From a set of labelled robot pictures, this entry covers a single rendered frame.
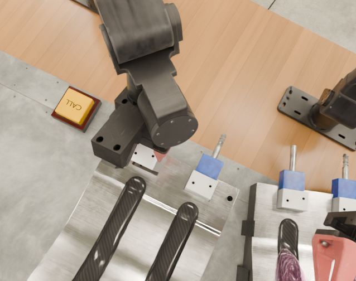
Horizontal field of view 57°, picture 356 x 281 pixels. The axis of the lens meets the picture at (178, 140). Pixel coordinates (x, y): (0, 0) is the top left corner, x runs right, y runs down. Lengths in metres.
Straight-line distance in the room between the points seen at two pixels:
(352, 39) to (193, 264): 1.64
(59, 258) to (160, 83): 0.38
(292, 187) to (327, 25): 1.43
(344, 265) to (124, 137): 0.27
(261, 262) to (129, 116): 0.38
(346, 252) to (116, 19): 0.30
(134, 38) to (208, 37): 0.49
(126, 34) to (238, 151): 0.45
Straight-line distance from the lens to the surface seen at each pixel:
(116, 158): 0.41
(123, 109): 0.44
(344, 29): 2.04
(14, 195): 0.77
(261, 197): 0.68
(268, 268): 0.66
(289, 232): 0.69
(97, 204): 0.63
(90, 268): 0.63
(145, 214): 0.62
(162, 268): 0.63
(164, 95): 0.36
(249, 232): 0.67
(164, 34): 0.37
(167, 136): 0.38
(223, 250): 0.71
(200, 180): 0.59
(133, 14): 0.37
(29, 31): 0.90
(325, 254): 0.35
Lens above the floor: 1.50
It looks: 75 degrees down
